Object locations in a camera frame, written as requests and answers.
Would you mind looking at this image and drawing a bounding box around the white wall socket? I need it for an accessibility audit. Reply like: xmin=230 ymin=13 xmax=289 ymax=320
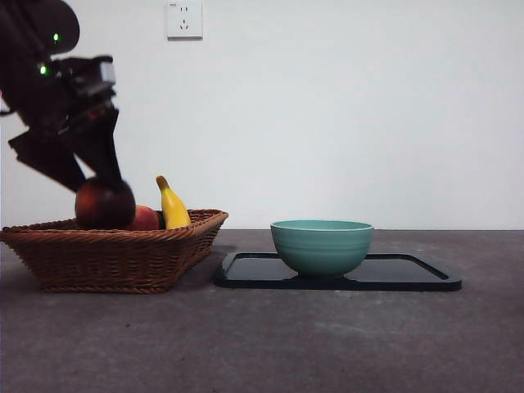
xmin=165 ymin=1 xmax=204 ymax=42

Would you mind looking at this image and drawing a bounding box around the teal ceramic bowl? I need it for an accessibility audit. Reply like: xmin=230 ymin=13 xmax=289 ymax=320
xmin=269 ymin=219 xmax=375 ymax=281

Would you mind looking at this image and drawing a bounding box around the red orange peach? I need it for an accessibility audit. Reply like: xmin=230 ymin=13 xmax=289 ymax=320
xmin=124 ymin=205 xmax=160 ymax=232

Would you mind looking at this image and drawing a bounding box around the yellow banana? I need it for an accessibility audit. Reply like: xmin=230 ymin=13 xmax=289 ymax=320
xmin=154 ymin=175 xmax=192 ymax=230

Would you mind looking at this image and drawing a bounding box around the dark red plum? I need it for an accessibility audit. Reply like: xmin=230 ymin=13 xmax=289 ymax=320
xmin=74 ymin=178 xmax=137 ymax=230

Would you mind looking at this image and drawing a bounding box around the pale grey camera box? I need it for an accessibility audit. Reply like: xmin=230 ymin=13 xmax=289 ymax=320
xmin=96 ymin=55 xmax=118 ymax=90

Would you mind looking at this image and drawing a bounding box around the brown wicker basket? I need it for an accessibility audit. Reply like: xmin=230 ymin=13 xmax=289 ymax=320
xmin=0 ymin=209 xmax=229 ymax=295

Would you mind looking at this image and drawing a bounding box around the dark rectangular tray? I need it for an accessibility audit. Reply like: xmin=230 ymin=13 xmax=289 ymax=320
xmin=213 ymin=251 xmax=463 ymax=292

